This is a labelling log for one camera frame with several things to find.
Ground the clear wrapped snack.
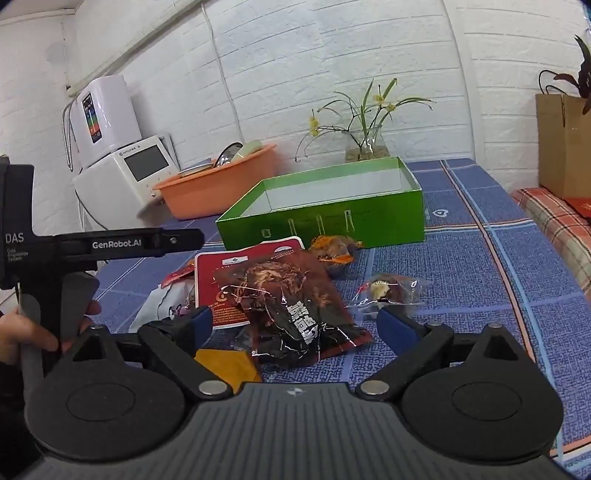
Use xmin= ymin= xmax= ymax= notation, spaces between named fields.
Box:
xmin=346 ymin=272 xmax=432 ymax=319

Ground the blue patterned tablecloth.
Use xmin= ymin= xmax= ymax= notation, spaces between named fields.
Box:
xmin=95 ymin=158 xmax=591 ymax=476

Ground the white wall cable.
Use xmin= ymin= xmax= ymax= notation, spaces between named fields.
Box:
xmin=203 ymin=9 xmax=241 ymax=144

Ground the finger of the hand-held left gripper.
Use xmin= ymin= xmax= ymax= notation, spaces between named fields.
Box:
xmin=95 ymin=228 xmax=205 ymax=260

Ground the dark red snack packet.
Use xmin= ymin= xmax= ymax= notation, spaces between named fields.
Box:
xmin=212 ymin=249 xmax=372 ymax=367

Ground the grey hose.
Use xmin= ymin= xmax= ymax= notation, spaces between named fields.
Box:
xmin=61 ymin=99 xmax=77 ymax=174

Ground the white water purifier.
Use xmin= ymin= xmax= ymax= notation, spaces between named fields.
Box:
xmin=69 ymin=76 xmax=143 ymax=169

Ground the brown paper bag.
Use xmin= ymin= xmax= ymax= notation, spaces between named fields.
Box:
xmin=536 ymin=92 xmax=591 ymax=199

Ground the orange jelly cup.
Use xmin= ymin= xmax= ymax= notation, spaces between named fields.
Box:
xmin=194 ymin=348 xmax=263 ymax=395

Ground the white snack packet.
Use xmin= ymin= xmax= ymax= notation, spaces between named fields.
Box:
xmin=129 ymin=281 xmax=197 ymax=333

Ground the orange plastic basin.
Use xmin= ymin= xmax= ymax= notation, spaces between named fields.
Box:
xmin=152 ymin=143 xmax=278 ymax=220

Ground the plaid cloth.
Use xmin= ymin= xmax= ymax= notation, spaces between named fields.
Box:
xmin=510 ymin=187 xmax=591 ymax=301

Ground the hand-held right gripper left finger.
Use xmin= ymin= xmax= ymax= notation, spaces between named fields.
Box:
xmin=69 ymin=305 xmax=234 ymax=400

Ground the pale green plate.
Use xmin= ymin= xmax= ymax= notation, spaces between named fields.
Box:
xmin=230 ymin=140 xmax=264 ymax=163

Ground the orange wrapped snack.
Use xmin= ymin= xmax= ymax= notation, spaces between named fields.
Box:
xmin=308 ymin=234 xmax=363 ymax=278

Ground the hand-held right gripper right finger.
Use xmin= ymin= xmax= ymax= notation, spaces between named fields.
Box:
xmin=355 ymin=307 xmax=527 ymax=400

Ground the person's left hand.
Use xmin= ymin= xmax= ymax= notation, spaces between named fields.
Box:
xmin=0 ymin=299 xmax=102 ymax=356

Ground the small red snack packet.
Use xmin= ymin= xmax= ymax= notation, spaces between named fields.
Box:
xmin=161 ymin=265 xmax=197 ymax=289

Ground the yellow-flowered orchid plant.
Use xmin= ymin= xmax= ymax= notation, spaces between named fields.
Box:
xmin=295 ymin=78 xmax=435 ymax=162

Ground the glass vase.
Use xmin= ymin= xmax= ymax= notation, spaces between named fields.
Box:
xmin=344 ymin=124 xmax=389 ymax=162

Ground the dark-leaved plant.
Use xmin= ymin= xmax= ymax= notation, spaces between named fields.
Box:
xmin=538 ymin=34 xmax=591 ymax=116

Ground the green cardboard box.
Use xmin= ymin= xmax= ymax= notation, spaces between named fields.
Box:
xmin=216 ymin=156 xmax=424 ymax=250

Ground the white appliance with screen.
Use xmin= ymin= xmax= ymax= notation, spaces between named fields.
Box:
xmin=74 ymin=136 xmax=178 ymax=232

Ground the steel bowl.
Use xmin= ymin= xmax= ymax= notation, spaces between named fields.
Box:
xmin=215 ymin=142 xmax=243 ymax=167

